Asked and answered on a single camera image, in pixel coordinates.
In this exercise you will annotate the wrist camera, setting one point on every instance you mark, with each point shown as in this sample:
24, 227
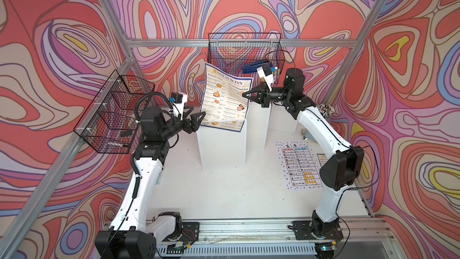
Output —
178, 100
266, 72

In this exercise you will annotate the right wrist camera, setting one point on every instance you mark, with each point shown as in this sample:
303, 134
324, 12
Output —
266, 72

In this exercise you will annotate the clear pencil holder cup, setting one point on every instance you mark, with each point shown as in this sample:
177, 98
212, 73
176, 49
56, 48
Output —
326, 110

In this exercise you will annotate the white board right panel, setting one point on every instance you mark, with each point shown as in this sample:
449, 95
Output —
281, 120

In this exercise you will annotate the black wire basket back wall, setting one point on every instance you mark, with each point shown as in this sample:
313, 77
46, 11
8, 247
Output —
230, 51

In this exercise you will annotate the white board middle panel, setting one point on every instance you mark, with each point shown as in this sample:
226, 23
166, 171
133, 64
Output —
257, 126

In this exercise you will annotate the hand-drawn colourful menu sheet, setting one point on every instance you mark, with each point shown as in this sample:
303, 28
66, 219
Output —
300, 164

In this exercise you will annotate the black wire basket left wall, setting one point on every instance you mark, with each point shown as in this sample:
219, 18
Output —
108, 125

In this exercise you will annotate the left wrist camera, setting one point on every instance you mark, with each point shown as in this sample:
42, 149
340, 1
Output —
178, 100

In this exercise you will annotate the black wire basket wall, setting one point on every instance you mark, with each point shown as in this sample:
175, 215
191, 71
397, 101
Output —
230, 51
108, 125

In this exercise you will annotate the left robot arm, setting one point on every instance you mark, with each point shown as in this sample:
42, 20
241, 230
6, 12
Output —
129, 236

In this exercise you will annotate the white board panel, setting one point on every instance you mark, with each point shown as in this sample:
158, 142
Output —
257, 126
221, 148
281, 120

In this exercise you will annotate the white board front panel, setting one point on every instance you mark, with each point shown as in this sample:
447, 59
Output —
221, 148

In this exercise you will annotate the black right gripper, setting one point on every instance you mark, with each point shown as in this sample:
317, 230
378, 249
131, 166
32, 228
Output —
263, 96

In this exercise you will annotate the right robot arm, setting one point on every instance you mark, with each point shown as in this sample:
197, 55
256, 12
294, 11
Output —
344, 161

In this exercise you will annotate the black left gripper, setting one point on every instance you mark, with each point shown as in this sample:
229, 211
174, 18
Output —
188, 127

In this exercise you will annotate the Dim Sum Inn menu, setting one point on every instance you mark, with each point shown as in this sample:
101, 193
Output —
223, 100

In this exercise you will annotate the blue stapler in basket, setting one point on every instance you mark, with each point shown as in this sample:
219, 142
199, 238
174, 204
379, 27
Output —
252, 67

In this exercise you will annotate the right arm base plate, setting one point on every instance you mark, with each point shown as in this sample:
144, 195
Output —
315, 230

